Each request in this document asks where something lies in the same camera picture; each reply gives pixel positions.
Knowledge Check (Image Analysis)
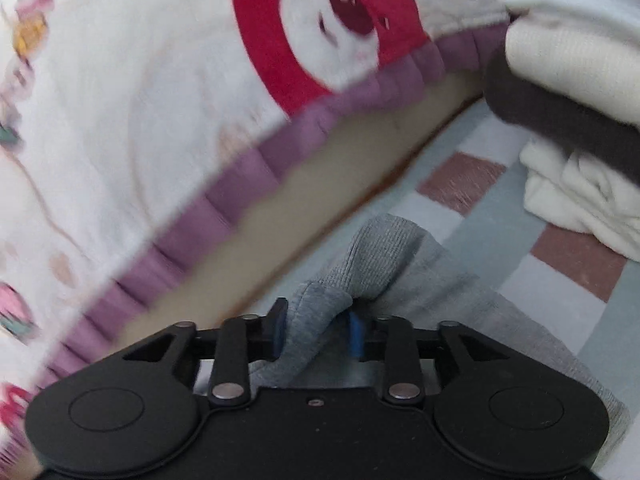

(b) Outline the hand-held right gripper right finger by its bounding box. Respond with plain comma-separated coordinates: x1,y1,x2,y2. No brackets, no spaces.
349,310,516,405

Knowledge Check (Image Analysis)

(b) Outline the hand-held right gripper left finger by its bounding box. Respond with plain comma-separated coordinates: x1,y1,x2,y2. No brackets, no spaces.
122,298,289,407

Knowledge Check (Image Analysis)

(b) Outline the grey sweatshirt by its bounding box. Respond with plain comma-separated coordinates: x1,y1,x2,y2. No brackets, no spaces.
247,214,631,480

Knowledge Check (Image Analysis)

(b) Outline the beige bed headboard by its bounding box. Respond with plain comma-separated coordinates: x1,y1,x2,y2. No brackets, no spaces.
115,75,491,346

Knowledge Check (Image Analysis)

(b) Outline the crumpled white garment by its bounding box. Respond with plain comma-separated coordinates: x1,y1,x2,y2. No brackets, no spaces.
519,137,640,263

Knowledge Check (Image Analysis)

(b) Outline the bear print pillow purple frill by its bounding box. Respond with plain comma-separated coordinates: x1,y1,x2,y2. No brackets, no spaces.
0,0,511,480

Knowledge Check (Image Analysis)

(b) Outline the folded dark grey garment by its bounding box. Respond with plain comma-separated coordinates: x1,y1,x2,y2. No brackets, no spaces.
484,52,640,188

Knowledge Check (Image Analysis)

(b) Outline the folded cream garment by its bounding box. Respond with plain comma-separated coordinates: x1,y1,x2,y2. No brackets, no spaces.
505,10,640,128

